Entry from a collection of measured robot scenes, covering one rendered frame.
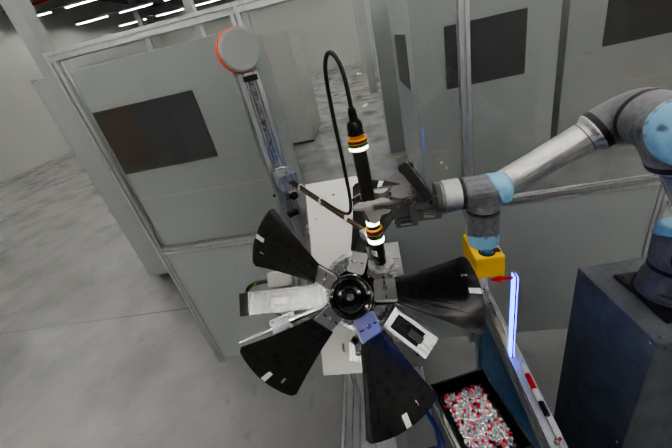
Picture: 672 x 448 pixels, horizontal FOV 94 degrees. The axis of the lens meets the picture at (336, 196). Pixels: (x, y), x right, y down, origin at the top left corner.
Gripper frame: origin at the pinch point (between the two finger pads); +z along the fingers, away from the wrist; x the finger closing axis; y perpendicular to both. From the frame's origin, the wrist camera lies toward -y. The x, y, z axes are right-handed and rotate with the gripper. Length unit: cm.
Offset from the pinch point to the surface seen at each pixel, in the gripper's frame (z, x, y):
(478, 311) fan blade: -26.4, -7.1, 33.9
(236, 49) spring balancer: 38, 55, -40
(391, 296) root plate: -4.6, -2.8, 29.9
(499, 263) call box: -42, 21, 44
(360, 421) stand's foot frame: 23, 24, 142
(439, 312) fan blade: -16.4, -7.8, 32.2
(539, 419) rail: -38, -19, 62
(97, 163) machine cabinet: 235, 175, 19
